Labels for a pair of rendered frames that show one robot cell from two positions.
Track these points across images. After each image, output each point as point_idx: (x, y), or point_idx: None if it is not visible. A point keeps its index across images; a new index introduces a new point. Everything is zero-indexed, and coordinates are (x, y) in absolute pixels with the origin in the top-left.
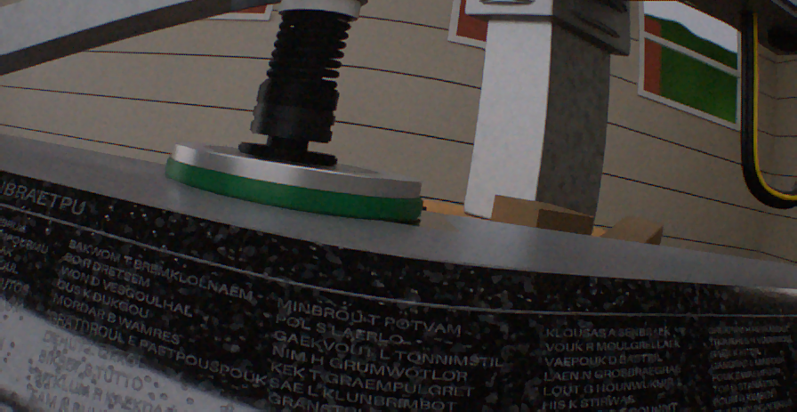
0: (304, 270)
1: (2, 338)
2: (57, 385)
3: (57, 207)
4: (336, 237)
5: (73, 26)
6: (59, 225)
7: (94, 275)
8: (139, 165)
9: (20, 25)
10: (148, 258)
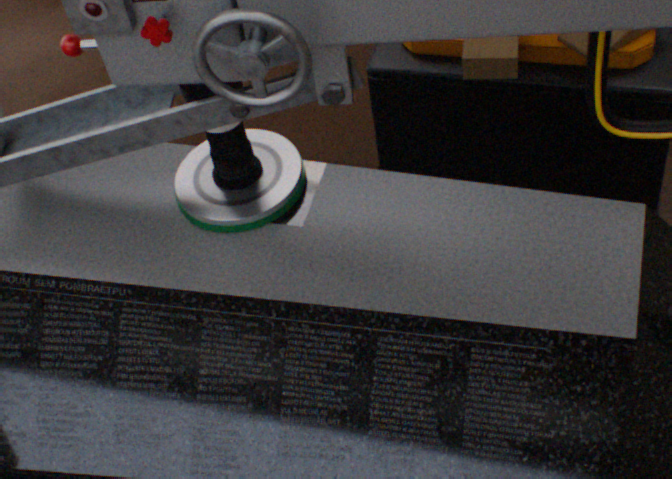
0: (211, 304)
1: (101, 356)
2: (127, 369)
3: (112, 293)
4: (226, 280)
5: (73, 164)
6: (115, 301)
7: (136, 321)
8: (162, 170)
9: (33, 166)
10: (157, 309)
